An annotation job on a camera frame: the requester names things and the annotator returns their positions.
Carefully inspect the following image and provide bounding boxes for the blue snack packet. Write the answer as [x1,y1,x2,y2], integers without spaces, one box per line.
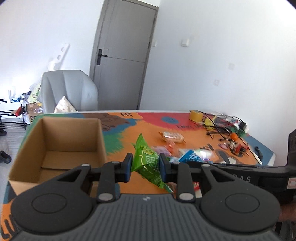
[178,149,213,163]

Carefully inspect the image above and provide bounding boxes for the green snack bag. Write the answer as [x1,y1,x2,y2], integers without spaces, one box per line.
[131,134,173,193]

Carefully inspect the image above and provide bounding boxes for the clear biscuit pack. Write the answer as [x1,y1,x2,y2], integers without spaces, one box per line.
[159,131,185,143]

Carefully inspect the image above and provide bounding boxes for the small orange candy wrapper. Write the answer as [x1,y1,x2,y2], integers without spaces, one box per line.
[166,141,178,155]

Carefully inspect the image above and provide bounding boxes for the black marker pen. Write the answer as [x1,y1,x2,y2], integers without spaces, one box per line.
[254,146,263,161]

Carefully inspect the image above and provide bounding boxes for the colourful table mat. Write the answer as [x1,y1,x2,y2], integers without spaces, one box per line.
[0,110,276,240]

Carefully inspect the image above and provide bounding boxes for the red tipped tool cluster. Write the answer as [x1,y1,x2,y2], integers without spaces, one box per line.
[218,139,249,156]

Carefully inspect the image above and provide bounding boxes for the yellow tape roll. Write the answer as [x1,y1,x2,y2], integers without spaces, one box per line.
[189,110,204,123]

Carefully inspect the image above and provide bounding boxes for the brown cardboard box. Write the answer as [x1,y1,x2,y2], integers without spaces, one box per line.
[9,116,107,195]

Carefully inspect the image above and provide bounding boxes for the small orange fruit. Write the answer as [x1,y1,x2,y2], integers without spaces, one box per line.
[230,133,238,141]

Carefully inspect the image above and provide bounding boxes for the dotted cream cushion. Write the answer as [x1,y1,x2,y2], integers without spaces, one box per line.
[54,96,77,113]

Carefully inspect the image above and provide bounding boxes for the grey armchair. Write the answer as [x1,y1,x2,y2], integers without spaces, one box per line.
[41,70,98,113]

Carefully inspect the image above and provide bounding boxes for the SF cardboard box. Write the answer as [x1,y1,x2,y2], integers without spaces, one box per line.
[26,103,44,123]

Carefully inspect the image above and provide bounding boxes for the black slipper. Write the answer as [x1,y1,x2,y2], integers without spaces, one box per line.
[0,151,11,164]

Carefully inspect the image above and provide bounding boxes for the black shoe rack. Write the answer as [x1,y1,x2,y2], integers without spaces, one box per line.
[1,98,28,130]

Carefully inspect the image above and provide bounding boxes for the grey door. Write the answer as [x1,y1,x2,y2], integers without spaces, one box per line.
[89,1,158,110]

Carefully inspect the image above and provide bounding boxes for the black cable bundle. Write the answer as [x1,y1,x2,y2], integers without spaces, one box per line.
[196,110,265,165]

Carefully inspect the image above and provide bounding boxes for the black door handle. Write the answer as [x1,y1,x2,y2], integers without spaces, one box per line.
[96,49,108,66]

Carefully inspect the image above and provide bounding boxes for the white wall switch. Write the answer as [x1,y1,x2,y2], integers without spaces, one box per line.
[181,39,189,47]

